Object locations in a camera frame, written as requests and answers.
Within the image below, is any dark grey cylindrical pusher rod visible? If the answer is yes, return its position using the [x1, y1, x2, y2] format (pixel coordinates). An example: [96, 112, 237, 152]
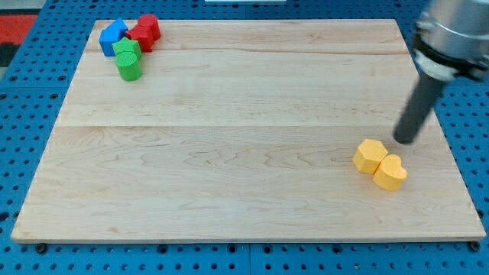
[393, 73, 447, 144]

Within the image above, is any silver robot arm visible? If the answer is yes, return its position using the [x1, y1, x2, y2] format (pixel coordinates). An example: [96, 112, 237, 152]
[393, 0, 488, 144]

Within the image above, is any yellow hexagon block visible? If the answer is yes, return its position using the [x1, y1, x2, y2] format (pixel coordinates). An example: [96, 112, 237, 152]
[352, 139, 388, 174]

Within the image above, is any yellow heart block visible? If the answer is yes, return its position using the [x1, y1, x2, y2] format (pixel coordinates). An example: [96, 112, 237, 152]
[373, 154, 408, 191]

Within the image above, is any light wooden board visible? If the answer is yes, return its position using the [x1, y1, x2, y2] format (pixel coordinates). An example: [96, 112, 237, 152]
[11, 19, 486, 244]

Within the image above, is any red cylinder block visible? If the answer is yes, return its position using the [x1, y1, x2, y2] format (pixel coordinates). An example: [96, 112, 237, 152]
[138, 14, 161, 40]

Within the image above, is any red star block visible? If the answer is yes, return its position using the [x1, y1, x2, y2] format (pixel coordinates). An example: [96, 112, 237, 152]
[125, 24, 154, 53]

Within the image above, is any green cylinder block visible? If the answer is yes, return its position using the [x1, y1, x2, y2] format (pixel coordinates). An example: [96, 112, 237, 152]
[115, 52, 142, 81]

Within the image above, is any green star block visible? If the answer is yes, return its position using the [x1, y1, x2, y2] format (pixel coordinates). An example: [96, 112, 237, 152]
[112, 37, 143, 60]

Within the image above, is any blue cube block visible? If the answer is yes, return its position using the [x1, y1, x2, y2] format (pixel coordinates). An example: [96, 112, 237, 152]
[99, 28, 124, 57]

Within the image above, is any blue pentagon block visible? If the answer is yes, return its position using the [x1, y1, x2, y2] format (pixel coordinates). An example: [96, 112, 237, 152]
[105, 18, 128, 40]

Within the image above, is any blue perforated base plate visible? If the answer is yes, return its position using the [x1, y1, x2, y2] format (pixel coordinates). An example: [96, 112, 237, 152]
[1, 0, 488, 274]

